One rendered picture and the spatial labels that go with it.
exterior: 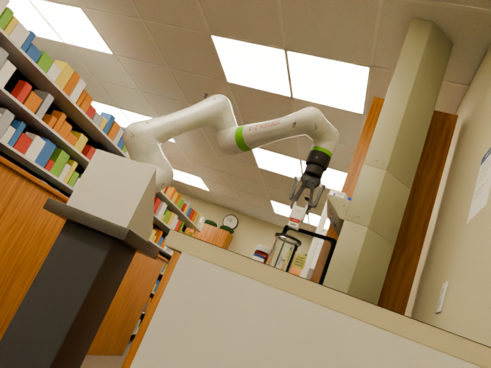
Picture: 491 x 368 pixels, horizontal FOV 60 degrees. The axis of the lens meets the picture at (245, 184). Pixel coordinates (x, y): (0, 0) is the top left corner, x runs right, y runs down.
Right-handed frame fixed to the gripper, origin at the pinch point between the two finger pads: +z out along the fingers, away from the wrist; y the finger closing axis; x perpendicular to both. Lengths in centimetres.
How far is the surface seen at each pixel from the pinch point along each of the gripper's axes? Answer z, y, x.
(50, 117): -41, 233, -99
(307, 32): -136, 47, -61
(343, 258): 4.3, -20.4, -33.6
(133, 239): 36, 42, 33
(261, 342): 49, -15, 70
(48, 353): 77, 51, 33
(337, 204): -19.3, -9.8, -33.5
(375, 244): -8, -32, -39
